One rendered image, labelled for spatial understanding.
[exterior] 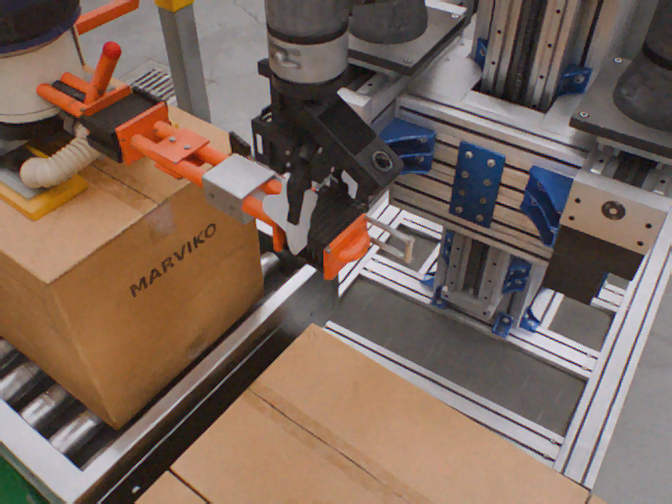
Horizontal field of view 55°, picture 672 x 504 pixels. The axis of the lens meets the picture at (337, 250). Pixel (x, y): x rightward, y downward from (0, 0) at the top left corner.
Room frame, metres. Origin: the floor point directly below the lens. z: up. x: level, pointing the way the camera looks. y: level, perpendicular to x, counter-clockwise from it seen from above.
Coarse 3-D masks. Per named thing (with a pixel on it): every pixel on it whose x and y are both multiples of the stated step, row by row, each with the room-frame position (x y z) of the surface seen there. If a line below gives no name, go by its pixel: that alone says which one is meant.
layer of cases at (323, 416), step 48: (288, 384) 0.68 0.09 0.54; (336, 384) 0.68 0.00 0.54; (384, 384) 0.68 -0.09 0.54; (240, 432) 0.58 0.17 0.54; (288, 432) 0.58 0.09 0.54; (336, 432) 0.58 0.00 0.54; (384, 432) 0.58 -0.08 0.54; (432, 432) 0.58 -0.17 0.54; (480, 432) 0.58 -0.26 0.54; (192, 480) 0.49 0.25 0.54; (240, 480) 0.49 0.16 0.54; (288, 480) 0.49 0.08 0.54; (336, 480) 0.49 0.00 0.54; (384, 480) 0.49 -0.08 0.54; (432, 480) 0.49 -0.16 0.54; (480, 480) 0.49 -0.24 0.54; (528, 480) 0.49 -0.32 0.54
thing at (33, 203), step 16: (0, 160) 0.81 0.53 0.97; (16, 160) 0.79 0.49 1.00; (0, 176) 0.77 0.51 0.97; (16, 176) 0.77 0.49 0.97; (80, 176) 0.78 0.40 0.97; (0, 192) 0.75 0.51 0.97; (16, 192) 0.74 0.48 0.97; (32, 192) 0.74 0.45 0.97; (48, 192) 0.74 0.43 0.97; (64, 192) 0.75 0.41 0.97; (80, 192) 0.76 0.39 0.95; (16, 208) 0.72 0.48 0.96; (32, 208) 0.71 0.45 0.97; (48, 208) 0.72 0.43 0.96
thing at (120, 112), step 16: (112, 96) 0.79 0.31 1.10; (128, 96) 0.80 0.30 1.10; (144, 96) 0.80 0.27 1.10; (96, 112) 0.76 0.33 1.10; (112, 112) 0.76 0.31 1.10; (128, 112) 0.76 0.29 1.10; (144, 112) 0.75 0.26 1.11; (160, 112) 0.76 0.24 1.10; (96, 128) 0.72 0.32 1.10; (112, 128) 0.73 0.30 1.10; (128, 128) 0.72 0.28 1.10; (144, 128) 0.73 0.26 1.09; (96, 144) 0.73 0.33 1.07; (112, 144) 0.72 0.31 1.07; (128, 144) 0.71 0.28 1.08; (128, 160) 0.71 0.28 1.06
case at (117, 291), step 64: (192, 128) 0.93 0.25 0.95; (128, 192) 0.77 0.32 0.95; (192, 192) 0.79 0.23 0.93; (0, 256) 0.65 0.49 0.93; (64, 256) 0.63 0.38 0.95; (128, 256) 0.68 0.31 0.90; (192, 256) 0.77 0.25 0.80; (256, 256) 0.89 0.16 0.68; (0, 320) 0.76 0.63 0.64; (64, 320) 0.58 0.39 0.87; (128, 320) 0.65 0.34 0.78; (192, 320) 0.74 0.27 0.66; (64, 384) 0.66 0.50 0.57; (128, 384) 0.62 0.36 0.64
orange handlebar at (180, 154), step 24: (120, 0) 1.12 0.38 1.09; (96, 24) 1.06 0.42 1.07; (48, 96) 0.82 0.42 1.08; (144, 144) 0.70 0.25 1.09; (168, 144) 0.69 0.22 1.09; (192, 144) 0.69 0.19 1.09; (168, 168) 0.67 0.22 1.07; (192, 168) 0.65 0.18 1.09; (264, 216) 0.57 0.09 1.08; (360, 240) 0.52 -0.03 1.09
